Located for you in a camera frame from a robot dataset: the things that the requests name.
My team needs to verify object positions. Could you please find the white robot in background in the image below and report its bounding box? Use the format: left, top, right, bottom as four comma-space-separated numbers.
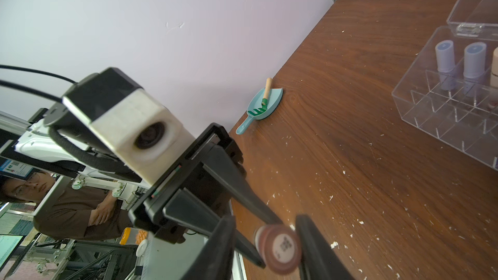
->
14, 119, 95, 171

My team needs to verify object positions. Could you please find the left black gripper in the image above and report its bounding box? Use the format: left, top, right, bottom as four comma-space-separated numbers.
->
128, 122, 283, 269

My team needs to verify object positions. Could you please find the green rake wooden handle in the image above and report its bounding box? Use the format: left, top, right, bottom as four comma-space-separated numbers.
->
249, 78, 272, 116

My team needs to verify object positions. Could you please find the person in brown shirt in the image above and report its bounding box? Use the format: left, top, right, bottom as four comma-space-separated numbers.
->
1, 172, 133, 241

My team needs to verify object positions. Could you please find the teal dustpan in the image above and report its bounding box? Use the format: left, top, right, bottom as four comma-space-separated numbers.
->
236, 88, 283, 135

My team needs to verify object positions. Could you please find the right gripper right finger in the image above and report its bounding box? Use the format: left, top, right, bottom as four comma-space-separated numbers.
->
296, 215, 354, 280

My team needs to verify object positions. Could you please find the peach lip gloss tube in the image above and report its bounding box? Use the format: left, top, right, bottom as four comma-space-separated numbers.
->
254, 224, 302, 276

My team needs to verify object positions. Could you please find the clear acrylic lipstick organizer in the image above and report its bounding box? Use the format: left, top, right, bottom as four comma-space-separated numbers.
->
392, 0, 497, 169

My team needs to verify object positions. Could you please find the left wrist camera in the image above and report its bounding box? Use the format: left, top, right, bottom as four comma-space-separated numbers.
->
44, 67, 195, 185

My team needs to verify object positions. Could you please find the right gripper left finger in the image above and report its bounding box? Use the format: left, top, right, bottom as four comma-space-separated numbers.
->
182, 216, 236, 280

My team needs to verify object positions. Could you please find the lilac lip tube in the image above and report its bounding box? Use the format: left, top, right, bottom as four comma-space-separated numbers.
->
434, 40, 456, 91
463, 42, 487, 96

